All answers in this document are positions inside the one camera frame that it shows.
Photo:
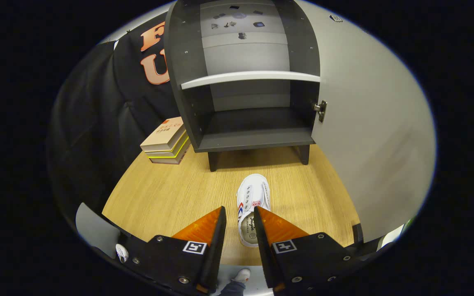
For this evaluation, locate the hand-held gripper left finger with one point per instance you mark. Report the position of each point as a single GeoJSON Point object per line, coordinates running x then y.
{"type": "Point", "coordinates": [216, 250]}

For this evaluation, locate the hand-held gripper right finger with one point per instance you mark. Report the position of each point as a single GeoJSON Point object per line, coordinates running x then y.
{"type": "Point", "coordinates": [263, 255]}

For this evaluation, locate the white shoe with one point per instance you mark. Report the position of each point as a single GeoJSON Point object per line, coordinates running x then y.
{"type": "Point", "coordinates": [253, 189]}

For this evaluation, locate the dark grey shoe cabinet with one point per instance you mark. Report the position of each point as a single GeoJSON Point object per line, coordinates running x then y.
{"type": "Point", "coordinates": [253, 139]}

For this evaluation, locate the metal door hinge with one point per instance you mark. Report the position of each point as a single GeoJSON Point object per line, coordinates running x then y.
{"type": "Point", "coordinates": [321, 110]}

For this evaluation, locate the white cabinet shelf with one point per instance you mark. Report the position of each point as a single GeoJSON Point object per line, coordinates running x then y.
{"type": "Point", "coordinates": [249, 77]}

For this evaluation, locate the person's white sneaker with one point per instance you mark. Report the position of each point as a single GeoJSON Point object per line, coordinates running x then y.
{"type": "Point", "coordinates": [243, 274]}
{"type": "Point", "coordinates": [121, 253]}

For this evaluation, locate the person's leg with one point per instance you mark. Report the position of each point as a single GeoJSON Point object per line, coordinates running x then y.
{"type": "Point", "coordinates": [233, 288]}

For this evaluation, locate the yellow-edged book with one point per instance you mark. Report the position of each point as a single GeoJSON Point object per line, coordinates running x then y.
{"type": "Point", "coordinates": [171, 158]}

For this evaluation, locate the beige book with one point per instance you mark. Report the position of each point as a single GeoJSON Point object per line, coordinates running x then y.
{"type": "Point", "coordinates": [165, 133]}

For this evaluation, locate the white and green object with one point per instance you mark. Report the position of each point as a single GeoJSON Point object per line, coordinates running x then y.
{"type": "Point", "coordinates": [391, 236]}

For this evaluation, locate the black backdrop cloth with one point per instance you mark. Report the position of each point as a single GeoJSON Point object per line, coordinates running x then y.
{"type": "Point", "coordinates": [93, 115]}

